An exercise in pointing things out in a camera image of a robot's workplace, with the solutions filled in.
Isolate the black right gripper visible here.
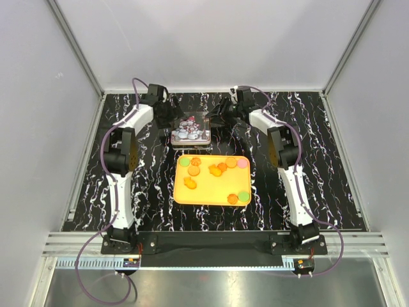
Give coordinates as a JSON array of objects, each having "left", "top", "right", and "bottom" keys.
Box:
[{"left": 205, "top": 97, "right": 242, "bottom": 127}]

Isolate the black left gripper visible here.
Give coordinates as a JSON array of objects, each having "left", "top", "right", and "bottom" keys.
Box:
[{"left": 156, "top": 96, "right": 186, "bottom": 130}]

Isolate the gold tin lid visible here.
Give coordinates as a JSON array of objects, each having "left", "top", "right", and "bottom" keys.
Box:
[{"left": 171, "top": 112, "right": 211, "bottom": 146}]

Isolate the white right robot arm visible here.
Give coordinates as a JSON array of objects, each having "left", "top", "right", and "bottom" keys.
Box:
[{"left": 206, "top": 86, "right": 320, "bottom": 254}]

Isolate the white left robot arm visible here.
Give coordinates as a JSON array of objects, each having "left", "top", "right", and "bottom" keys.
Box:
[{"left": 100, "top": 84, "right": 184, "bottom": 253}]

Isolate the dark cookie tin box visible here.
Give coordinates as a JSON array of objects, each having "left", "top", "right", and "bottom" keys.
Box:
[{"left": 172, "top": 143, "right": 212, "bottom": 151}]

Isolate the orange round waffle cookie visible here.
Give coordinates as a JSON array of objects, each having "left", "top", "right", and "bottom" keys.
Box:
[{"left": 226, "top": 157, "right": 237, "bottom": 168}]

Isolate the green sandwich cookie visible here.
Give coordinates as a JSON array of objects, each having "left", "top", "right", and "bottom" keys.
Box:
[
  {"left": 238, "top": 191, "right": 251, "bottom": 203},
  {"left": 179, "top": 157, "right": 190, "bottom": 167}
]

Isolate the orange swirl cookie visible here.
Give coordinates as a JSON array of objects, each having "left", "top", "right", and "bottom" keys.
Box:
[
  {"left": 190, "top": 157, "right": 201, "bottom": 166},
  {"left": 227, "top": 194, "right": 238, "bottom": 205}
]

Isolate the pink sandwich cookie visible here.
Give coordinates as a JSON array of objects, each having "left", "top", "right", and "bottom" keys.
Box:
[{"left": 236, "top": 158, "right": 249, "bottom": 169}]

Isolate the orange cat cookie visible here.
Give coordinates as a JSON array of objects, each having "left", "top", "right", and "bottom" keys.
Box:
[{"left": 208, "top": 164, "right": 222, "bottom": 177}]

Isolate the yellow plastic tray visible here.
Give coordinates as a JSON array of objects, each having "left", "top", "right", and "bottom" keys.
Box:
[{"left": 173, "top": 154, "right": 251, "bottom": 207}]

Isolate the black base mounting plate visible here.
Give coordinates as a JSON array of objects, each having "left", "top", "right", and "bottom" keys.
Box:
[{"left": 101, "top": 231, "right": 328, "bottom": 269}]

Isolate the left control board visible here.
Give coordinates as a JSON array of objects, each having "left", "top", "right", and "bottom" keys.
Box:
[{"left": 123, "top": 258, "right": 141, "bottom": 268}]

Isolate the control board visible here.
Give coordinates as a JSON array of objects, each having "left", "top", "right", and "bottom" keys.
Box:
[
  {"left": 295, "top": 258, "right": 315, "bottom": 271},
  {"left": 123, "top": 258, "right": 141, "bottom": 268}
]

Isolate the right control board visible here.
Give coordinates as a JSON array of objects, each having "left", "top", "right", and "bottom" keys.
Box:
[{"left": 295, "top": 258, "right": 315, "bottom": 271}]

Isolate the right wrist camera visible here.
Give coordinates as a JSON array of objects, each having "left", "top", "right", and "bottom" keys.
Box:
[{"left": 229, "top": 86, "right": 239, "bottom": 104}]

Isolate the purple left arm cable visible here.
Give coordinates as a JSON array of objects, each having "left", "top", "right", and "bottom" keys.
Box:
[{"left": 75, "top": 77, "right": 151, "bottom": 304}]

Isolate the aluminium frame rail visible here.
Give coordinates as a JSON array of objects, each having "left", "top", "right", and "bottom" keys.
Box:
[{"left": 42, "top": 232, "right": 389, "bottom": 258}]

